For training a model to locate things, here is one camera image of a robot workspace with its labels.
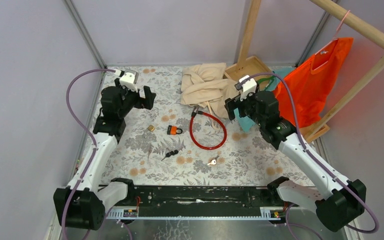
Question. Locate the right aluminium frame rail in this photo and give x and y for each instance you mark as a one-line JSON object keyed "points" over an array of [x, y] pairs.
{"points": [[314, 36]]}

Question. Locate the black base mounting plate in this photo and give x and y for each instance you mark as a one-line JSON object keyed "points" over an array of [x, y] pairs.
{"points": [[200, 203]]}

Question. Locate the pink clothes hanger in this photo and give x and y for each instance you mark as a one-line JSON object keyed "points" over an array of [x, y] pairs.
{"points": [[335, 36]]}

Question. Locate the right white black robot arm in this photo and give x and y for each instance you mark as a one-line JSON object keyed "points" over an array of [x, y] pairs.
{"points": [[335, 200]]}

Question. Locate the beige crumpled cloth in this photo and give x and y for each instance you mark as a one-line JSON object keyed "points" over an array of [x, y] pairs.
{"points": [[205, 85]]}

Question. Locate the red cable lock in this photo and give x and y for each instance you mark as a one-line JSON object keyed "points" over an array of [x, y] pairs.
{"points": [[213, 139]]}

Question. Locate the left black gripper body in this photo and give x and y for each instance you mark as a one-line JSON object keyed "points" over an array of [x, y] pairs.
{"points": [[144, 103]]}

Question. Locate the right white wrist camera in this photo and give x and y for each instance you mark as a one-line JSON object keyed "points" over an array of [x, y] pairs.
{"points": [[247, 85]]}

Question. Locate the floral patterned mat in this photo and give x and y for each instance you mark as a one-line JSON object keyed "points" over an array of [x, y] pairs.
{"points": [[244, 160]]}

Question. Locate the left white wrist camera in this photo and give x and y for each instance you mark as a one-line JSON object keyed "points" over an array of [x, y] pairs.
{"points": [[126, 79]]}

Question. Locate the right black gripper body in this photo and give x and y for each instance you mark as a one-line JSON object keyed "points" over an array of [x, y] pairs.
{"points": [[246, 107]]}

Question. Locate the green clothes hanger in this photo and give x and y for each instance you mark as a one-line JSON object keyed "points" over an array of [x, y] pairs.
{"points": [[267, 83]]}

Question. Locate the silver key pair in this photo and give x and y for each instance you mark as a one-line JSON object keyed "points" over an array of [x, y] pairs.
{"points": [[213, 161]]}

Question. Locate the teal t-shirt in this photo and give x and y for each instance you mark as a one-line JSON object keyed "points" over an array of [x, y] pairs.
{"points": [[245, 122]]}

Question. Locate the orange t-shirt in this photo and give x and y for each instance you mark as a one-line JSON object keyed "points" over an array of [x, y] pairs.
{"points": [[312, 81]]}

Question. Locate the small black key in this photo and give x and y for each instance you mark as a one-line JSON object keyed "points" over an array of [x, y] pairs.
{"points": [[170, 154]]}

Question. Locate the wooden clothes rack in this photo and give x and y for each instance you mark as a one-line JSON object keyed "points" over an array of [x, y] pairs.
{"points": [[252, 64]]}

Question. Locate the aluminium frame rail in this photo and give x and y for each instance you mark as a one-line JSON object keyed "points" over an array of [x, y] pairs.
{"points": [[77, 19], [314, 36]]}

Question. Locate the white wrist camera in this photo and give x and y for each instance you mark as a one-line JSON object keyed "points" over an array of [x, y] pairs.
{"points": [[126, 79], [247, 85]]}

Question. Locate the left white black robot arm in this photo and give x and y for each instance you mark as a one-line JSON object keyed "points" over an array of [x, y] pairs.
{"points": [[81, 204]]}

